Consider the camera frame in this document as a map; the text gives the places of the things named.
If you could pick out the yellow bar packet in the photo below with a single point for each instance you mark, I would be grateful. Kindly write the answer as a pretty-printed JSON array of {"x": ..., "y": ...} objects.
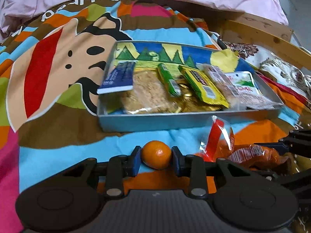
[{"x": 201, "y": 85}]

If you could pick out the orange snack packet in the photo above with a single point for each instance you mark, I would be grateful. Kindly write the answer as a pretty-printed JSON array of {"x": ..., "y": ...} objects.
[{"x": 255, "y": 154}]

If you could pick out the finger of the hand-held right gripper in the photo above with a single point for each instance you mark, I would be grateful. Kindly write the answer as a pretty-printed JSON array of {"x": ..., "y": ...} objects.
[
  {"x": 298, "y": 180},
  {"x": 300, "y": 139}
]

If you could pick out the green candy stick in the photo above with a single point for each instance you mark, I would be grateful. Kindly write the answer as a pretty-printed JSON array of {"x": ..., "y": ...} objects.
[{"x": 168, "y": 80}]

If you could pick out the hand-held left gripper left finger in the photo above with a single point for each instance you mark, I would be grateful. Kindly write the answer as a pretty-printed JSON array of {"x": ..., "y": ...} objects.
[{"x": 136, "y": 161}]

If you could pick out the red and clear snack packet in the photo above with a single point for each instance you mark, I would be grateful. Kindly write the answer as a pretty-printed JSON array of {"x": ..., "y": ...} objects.
[{"x": 216, "y": 136}]

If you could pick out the round cracker packet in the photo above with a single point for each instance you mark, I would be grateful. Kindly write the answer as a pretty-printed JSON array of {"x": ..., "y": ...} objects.
[{"x": 145, "y": 92}]

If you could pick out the cartoon printed blanket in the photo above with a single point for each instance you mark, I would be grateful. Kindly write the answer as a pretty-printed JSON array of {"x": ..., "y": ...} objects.
[{"x": 48, "y": 77}]

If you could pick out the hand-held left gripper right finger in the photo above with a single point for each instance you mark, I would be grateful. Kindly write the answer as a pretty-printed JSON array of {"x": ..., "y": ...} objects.
[{"x": 176, "y": 161}]

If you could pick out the tangerine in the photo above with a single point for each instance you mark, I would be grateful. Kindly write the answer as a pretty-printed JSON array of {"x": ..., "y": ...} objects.
[{"x": 156, "y": 154}]

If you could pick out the floral satin quilt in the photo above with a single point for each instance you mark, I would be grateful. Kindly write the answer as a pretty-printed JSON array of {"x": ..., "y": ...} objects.
[{"x": 279, "y": 65}]

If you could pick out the blue packet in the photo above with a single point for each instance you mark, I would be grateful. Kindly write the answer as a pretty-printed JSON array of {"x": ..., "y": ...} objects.
[{"x": 119, "y": 77}]

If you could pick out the metal tray with dinosaur drawing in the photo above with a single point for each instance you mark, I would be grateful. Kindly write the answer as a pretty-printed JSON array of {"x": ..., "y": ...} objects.
[{"x": 170, "y": 122}]

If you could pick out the white and green snack packet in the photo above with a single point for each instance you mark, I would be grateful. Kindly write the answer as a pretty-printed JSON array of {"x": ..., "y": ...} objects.
[{"x": 247, "y": 89}]

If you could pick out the gold foil packet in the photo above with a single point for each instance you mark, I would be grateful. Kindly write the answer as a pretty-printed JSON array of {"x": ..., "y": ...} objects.
[{"x": 192, "y": 104}]

